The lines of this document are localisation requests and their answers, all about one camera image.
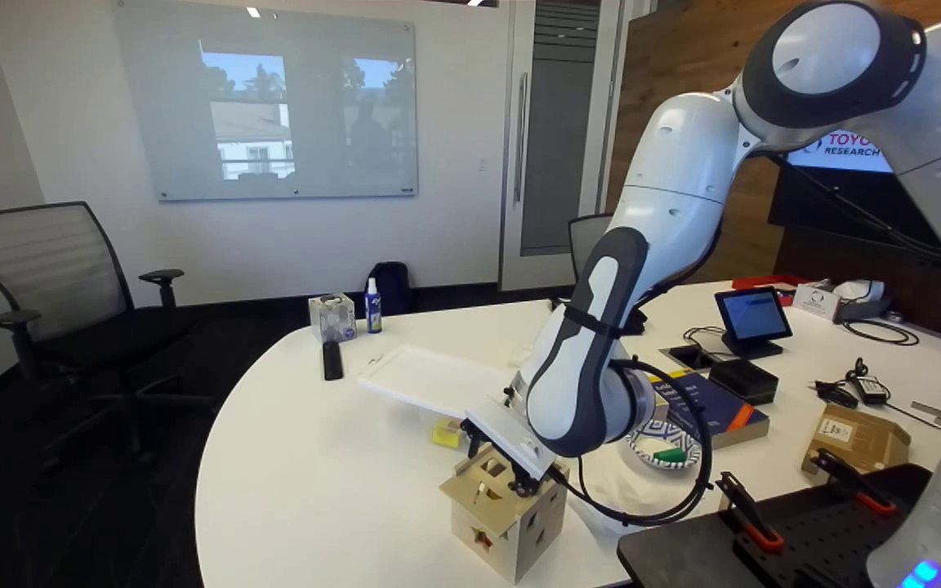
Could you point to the black power adapter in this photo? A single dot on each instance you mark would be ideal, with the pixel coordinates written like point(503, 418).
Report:
point(858, 386)

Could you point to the cardboard box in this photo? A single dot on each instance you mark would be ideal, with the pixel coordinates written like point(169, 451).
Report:
point(865, 442)

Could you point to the black remote control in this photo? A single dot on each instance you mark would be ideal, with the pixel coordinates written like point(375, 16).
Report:
point(330, 357)

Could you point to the blue spray bottle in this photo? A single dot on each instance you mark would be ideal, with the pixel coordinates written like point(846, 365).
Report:
point(375, 304)

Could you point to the wooden lid with shape holes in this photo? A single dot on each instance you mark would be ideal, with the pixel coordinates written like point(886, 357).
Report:
point(484, 500)

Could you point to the black backpack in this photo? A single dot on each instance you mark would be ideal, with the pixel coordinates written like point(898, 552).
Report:
point(395, 285)

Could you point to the glass whiteboard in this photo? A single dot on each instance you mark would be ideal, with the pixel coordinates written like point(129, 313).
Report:
point(251, 103)

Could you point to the small black box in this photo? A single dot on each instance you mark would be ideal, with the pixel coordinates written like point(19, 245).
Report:
point(745, 380)

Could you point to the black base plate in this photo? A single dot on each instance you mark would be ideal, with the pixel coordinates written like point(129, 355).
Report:
point(814, 536)

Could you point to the white device with cable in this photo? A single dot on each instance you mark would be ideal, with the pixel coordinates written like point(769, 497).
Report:
point(858, 309)

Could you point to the clear box of coloured blocks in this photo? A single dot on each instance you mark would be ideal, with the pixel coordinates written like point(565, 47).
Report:
point(446, 432)

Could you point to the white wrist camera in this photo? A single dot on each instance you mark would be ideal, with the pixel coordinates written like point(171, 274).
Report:
point(511, 434)

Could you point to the blue book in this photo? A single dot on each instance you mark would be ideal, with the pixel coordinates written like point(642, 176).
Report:
point(729, 418)

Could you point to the black mesh office chair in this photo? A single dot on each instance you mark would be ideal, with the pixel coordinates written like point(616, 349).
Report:
point(70, 313)

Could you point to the patterned bowl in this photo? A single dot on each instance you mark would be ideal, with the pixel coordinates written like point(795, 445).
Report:
point(666, 445)

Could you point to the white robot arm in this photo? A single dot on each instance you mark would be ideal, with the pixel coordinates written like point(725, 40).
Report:
point(821, 66)

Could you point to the black clamp orange handle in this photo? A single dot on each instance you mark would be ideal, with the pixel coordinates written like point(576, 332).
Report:
point(745, 511)

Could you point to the small black tablet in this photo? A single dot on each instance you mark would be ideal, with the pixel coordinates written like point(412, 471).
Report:
point(754, 320)

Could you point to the white paper sheet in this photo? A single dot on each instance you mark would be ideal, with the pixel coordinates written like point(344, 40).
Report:
point(435, 380)

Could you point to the wall television screen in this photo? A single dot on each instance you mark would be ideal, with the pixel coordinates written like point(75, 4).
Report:
point(845, 186)

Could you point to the wooden shape sorter box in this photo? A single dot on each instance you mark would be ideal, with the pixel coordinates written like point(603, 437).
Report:
point(511, 556)

